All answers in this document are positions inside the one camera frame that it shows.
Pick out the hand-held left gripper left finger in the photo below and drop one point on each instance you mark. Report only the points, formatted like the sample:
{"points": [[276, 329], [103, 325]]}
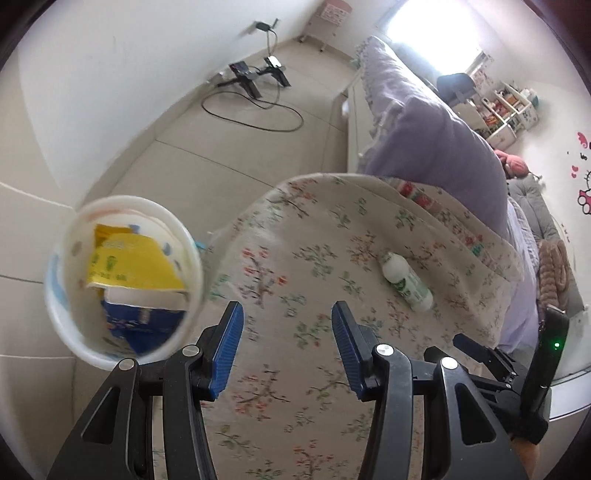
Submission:
{"points": [[226, 355]]}

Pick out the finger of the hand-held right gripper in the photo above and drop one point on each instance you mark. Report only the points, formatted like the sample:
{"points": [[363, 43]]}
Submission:
{"points": [[480, 350]]}

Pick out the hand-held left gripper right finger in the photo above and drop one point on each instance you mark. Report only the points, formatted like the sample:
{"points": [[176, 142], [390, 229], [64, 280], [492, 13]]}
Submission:
{"points": [[351, 355]]}

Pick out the light blue carton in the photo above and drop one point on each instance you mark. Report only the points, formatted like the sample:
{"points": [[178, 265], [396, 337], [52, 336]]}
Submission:
{"points": [[138, 330]]}

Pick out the small white bottle green label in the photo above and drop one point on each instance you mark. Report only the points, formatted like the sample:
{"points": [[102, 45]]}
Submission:
{"points": [[406, 281]]}

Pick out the yellow packet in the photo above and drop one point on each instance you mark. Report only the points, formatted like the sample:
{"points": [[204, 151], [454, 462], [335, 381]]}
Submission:
{"points": [[129, 263]]}

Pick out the white patterned waste bin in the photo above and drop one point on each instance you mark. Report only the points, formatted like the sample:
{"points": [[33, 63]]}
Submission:
{"points": [[69, 300]]}

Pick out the person's right forearm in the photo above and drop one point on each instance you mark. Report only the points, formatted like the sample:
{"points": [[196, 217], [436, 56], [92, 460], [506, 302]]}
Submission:
{"points": [[526, 457]]}

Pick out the brown fuzzy blanket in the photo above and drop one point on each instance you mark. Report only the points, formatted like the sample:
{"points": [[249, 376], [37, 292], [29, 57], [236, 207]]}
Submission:
{"points": [[556, 277]]}

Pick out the grey cushion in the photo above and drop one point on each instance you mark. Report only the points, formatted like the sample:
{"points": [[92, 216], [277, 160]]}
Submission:
{"points": [[540, 207]]}

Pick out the pink plush toy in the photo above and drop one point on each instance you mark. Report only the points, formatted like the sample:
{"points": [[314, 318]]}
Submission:
{"points": [[515, 164]]}

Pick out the purple quilt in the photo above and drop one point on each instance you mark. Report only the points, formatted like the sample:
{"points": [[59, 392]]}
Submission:
{"points": [[434, 157]]}

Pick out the beige storage box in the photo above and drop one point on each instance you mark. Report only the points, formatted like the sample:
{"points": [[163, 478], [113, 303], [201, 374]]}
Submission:
{"points": [[471, 115]]}

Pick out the white bookshelf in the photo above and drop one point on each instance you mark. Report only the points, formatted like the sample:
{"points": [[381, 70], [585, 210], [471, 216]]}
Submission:
{"points": [[508, 110]]}

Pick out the grey office chair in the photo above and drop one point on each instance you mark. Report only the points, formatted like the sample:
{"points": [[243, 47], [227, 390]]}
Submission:
{"points": [[455, 85]]}

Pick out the black device on stand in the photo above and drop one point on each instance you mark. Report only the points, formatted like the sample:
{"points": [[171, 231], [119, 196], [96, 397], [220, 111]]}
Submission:
{"points": [[249, 74]]}

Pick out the bed with purple sheet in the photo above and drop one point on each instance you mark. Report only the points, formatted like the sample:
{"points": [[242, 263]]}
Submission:
{"points": [[383, 69]]}

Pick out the pink cartoon cat wall sticker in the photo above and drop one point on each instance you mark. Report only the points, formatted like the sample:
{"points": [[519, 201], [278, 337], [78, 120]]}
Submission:
{"points": [[585, 184]]}

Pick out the black wall charger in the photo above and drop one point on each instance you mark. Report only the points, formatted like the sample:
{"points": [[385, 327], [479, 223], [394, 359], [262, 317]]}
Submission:
{"points": [[265, 25]]}

